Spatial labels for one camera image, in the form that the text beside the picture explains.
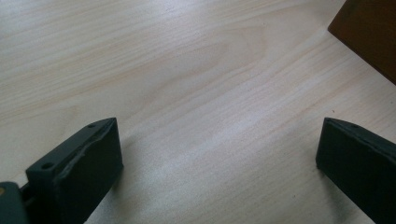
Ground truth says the dark brown wooden board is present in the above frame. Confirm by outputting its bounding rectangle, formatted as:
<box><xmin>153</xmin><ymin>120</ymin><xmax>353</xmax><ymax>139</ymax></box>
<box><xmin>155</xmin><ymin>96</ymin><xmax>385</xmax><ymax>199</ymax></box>
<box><xmin>327</xmin><ymin>0</ymin><xmax>396</xmax><ymax>86</ymax></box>

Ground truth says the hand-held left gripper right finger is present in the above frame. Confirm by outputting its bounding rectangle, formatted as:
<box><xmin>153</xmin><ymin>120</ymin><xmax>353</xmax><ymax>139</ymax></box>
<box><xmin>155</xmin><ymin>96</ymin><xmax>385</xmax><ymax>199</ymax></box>
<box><xmin>315</xmin><ymin>117</ymin><xmax>396</xmax><ymax>224</ymax></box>

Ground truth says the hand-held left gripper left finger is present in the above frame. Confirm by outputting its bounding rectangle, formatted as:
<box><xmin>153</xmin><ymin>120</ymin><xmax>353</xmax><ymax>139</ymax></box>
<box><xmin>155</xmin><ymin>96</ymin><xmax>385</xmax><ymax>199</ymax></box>
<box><xmin>20</xmin><ymin>117</ymin><xmax>124</xmax><ymax>224</ymax></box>

